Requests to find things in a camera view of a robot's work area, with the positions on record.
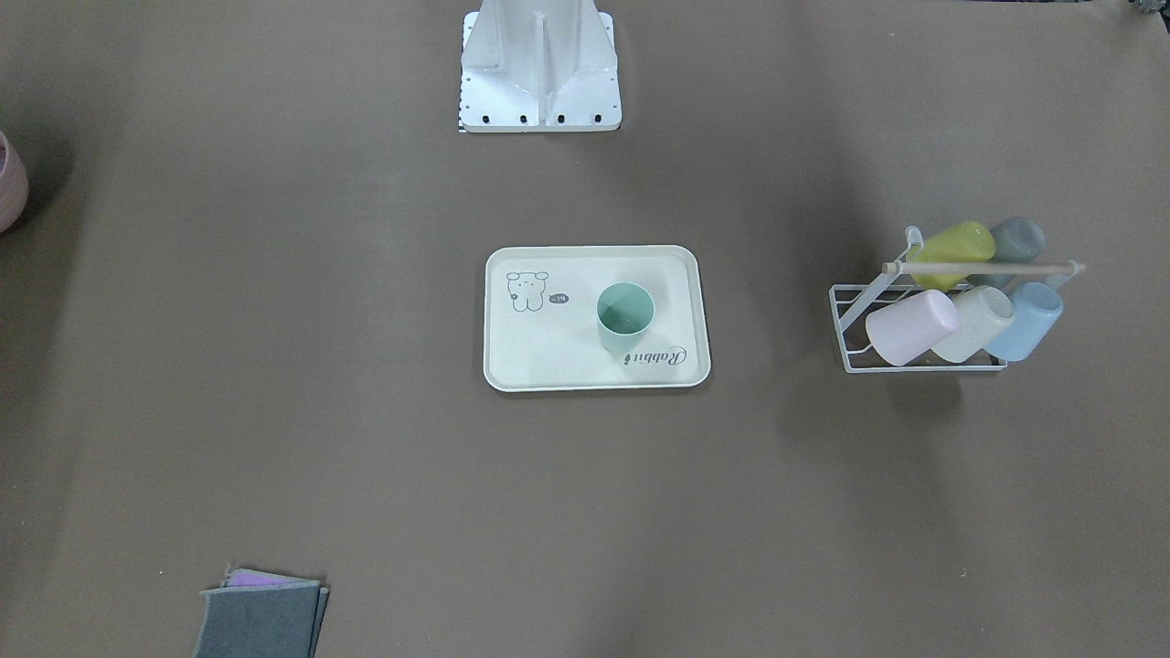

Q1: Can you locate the grey blue cup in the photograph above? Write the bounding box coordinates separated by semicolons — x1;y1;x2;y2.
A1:
968;217;1048;289

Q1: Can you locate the cream rabbit tray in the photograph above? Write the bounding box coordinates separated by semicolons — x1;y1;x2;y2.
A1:
484;245;711;393

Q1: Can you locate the pink cup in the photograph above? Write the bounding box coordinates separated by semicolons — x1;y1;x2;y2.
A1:
865;289;961;366

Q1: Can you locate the yellow cup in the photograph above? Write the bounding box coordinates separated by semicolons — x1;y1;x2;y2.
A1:
907;221;997;292

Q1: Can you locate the light blue cup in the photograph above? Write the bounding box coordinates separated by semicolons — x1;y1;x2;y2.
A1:
984;281;1064;362

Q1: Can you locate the cream cup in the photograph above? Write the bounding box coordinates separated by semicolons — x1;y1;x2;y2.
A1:
931;286;1016;364

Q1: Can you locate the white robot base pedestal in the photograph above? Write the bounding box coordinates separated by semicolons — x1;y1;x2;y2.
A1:
457;1;622;133

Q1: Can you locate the grey folded cloth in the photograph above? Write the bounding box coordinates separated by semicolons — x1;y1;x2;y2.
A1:
193;568;331;657

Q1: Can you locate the white wire cup rack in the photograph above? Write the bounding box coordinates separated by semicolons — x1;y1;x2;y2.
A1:
827;218;1085;373

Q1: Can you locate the green cup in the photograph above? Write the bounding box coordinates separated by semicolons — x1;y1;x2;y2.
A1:
596;281;656;352

